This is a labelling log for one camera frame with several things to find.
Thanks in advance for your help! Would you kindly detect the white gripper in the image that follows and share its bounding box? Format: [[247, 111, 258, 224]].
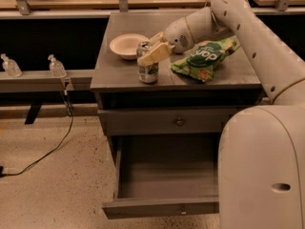
[[137, 8, 216, 66]]

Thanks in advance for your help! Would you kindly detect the silver 7up can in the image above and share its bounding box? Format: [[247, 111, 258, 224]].
[[136, 41, 158, 84]]

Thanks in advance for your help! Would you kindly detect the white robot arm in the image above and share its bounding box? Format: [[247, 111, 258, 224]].
[[138, 0, 305, 229]]

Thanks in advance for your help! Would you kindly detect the grey drawer cabinet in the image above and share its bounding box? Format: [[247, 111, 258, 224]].
[[91, 11, 263, 219]]

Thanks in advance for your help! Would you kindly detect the closed grey middle drawer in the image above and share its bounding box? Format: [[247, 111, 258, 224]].
[[98, 106, 241, 135]]

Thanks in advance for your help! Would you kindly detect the open grey lower drawer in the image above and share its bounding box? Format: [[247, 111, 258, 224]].
[[102, 134, 219, 219]]

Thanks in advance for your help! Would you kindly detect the white paper bowl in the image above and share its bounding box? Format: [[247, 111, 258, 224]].
[[110, 33, 148, 60]]

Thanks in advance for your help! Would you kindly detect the green chip bag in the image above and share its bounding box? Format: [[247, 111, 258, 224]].
[[171, 38, 239, 82]]

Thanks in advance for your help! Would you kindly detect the clear bottle on ledge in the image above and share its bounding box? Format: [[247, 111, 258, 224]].
[[48, 54, 67, 78]]

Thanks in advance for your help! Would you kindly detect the clear bottle far left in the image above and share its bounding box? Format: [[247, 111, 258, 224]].
[[1, 53, 22, 77]]

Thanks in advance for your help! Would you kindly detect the black floor cable left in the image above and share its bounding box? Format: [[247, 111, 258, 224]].
[[0, 79, 74, 178]]

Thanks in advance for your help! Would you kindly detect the grey metal shelf rail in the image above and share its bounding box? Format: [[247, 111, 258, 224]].
[[0, 70, 93, 94]]

